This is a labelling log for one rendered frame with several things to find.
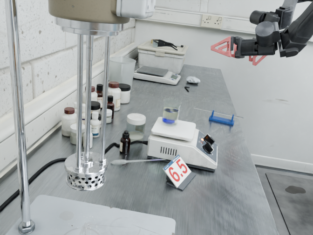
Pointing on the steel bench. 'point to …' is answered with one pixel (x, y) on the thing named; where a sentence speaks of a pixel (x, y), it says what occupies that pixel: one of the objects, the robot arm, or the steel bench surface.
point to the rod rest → (221, 119)
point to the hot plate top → (179, 130)
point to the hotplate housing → (180, 148)
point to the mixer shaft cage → (85, 158)
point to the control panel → (204, 144)
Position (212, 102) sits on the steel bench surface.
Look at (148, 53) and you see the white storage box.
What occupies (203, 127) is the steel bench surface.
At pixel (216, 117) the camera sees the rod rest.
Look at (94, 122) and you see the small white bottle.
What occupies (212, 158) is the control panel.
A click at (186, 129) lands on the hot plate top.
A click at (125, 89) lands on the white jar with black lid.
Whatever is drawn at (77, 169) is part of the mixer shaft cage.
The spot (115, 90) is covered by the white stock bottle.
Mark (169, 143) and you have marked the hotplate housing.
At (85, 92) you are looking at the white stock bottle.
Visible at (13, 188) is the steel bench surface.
